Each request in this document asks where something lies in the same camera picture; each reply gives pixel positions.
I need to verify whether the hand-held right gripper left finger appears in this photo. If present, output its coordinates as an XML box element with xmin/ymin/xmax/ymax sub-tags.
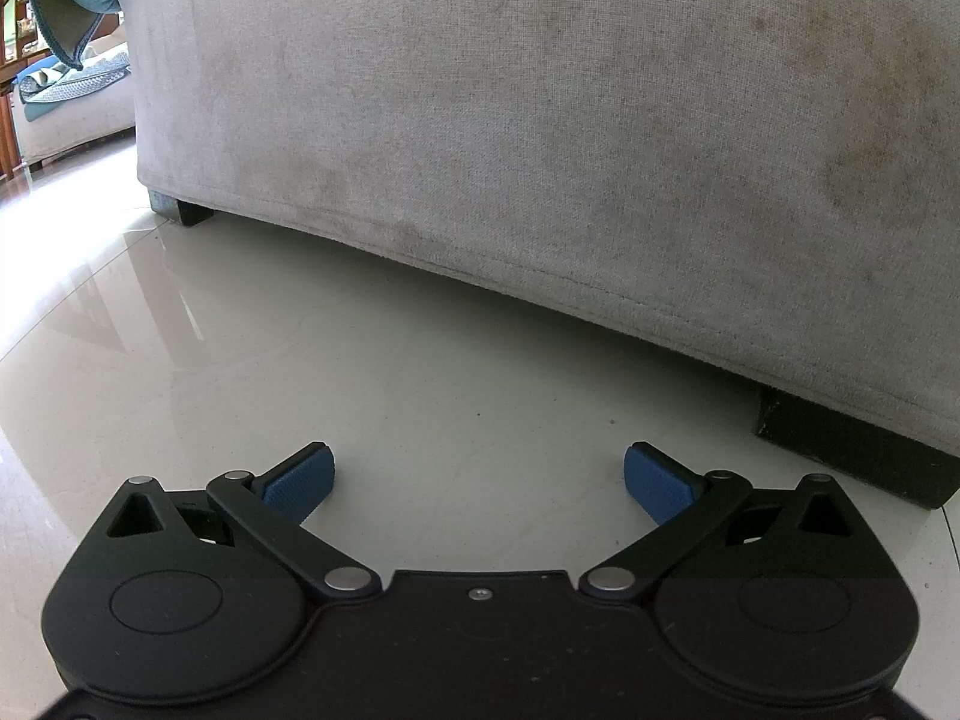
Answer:
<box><xmin>107</xmin><ymin>444</ymin><xmax>380</xmax><ymax>601</ymax></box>

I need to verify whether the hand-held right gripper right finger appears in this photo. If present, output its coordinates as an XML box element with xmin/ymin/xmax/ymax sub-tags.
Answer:
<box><xmin>579</xmin><ymin>442</ymin><xmax>856</xmax><ymax>602</ymax></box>

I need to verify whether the long beige sofa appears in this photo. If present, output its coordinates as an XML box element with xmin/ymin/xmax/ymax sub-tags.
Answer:
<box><xmin>15</xmin><ymin>37</ymin><xmax>137</xmax><ymax>166</ymax></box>

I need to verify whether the patterned blue sofa cover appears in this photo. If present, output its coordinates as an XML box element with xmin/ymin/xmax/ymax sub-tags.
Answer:
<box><xmin>19</xmin><ymin>52</ymin><xmax>132</xmax><ymax>121</ymax></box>

